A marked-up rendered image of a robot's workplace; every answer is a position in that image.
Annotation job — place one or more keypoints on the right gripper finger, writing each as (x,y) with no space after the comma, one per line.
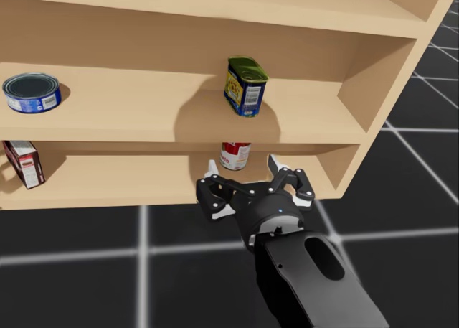
(211,195)
(299,184)

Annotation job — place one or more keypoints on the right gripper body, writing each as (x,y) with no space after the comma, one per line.
(269,213)

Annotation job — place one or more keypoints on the green and blue rectangular can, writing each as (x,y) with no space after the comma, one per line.
(246,91)

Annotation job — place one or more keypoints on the red and white can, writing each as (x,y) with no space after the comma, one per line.
(235,157)

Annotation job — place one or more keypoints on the pale wooden shelf unit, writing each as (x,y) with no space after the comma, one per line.
(107,109)

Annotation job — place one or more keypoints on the red and white carton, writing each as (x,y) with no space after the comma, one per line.
(27,166)

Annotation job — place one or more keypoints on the blue flat can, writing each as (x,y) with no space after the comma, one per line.
(31,94)

